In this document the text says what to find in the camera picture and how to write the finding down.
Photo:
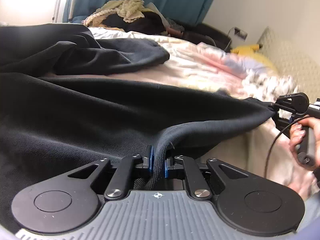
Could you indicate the pastel duvet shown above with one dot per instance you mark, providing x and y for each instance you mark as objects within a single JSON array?
[{"x": 200, "y": 67}]

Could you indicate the cream padded headboard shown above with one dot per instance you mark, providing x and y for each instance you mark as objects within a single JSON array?
[{"x": 290, "y": 55}]

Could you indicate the wall socket with plug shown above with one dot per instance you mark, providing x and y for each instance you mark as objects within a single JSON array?
[{"x": 240, "y": 33}]

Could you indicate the white spotted cloth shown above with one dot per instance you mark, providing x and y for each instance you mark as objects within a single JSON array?
[{"x": 272, "y": 86}]

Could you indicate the yellow plush toy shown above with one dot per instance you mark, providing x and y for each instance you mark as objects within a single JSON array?
[{"x": 252, "y": 52}]

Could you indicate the black sofa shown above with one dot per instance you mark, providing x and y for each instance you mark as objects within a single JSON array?
[{"x": 207, "y": 33}]

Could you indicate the cream knit blanket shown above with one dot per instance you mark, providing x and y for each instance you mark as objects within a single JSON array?
[{"x": 120, "y": 8}]

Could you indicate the black fleece garment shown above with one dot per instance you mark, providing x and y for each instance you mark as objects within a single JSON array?
[{"x": 87, "y": 110}]

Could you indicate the person's right hand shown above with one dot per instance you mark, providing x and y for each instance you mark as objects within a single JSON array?
[{"x": 298, "y": 135}]

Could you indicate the grey cushion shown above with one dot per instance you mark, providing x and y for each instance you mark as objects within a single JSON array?
[{"x": 157, "y": 11}]

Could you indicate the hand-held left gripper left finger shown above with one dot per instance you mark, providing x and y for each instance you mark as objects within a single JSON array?
[{"x": 130, "y": 170}]

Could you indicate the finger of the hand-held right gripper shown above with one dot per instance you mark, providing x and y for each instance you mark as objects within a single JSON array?
[
  {"x": 283, "y": 103},
  {"x": 281, "y": 123}
]

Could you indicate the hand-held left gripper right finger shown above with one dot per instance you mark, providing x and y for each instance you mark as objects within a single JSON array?
[{"x": 191, "y": 175}]

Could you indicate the dark clothes heap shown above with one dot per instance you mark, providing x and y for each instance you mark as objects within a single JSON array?
[{"x": 145, "y": 23}]

